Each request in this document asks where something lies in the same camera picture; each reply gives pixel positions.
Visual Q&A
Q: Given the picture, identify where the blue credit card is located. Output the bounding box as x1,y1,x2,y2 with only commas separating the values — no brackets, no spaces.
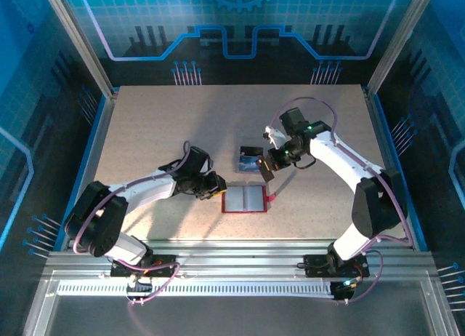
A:
238,154,263,174

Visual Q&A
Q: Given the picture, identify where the red tray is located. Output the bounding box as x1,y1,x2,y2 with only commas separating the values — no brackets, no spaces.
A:
220,183,278,215

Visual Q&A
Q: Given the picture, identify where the clear plastic card tray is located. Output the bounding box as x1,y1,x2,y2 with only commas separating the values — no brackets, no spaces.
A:
232,131,272,175

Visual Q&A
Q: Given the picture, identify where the grey metal shelf plate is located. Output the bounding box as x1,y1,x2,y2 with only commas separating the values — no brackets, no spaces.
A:
45,295,437,336

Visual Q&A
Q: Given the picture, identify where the black controller board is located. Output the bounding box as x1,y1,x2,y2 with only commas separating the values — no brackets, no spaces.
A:
332,279,359,303

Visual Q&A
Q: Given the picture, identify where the aluminium front rail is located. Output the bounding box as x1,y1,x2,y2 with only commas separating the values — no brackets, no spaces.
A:
42,239,439,281

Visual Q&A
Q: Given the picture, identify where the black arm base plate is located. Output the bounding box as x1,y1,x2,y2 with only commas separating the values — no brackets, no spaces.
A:
303,254,371,279
110,254,179,279

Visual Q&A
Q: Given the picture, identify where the purple cable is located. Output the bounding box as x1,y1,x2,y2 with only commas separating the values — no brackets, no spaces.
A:
278,95,415,306
64,140,192,308

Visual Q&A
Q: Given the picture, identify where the aluminium side rail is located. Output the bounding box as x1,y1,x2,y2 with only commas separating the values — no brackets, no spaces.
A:
362,84,429,252
54,87,120,252

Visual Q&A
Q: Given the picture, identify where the white slotted cable duct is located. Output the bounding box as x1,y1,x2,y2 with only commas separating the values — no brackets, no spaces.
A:
56,280,335,297

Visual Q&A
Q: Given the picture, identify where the aluminium frame post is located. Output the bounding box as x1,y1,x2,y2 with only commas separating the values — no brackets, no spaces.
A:
40,0,119,99
366,0,439,97

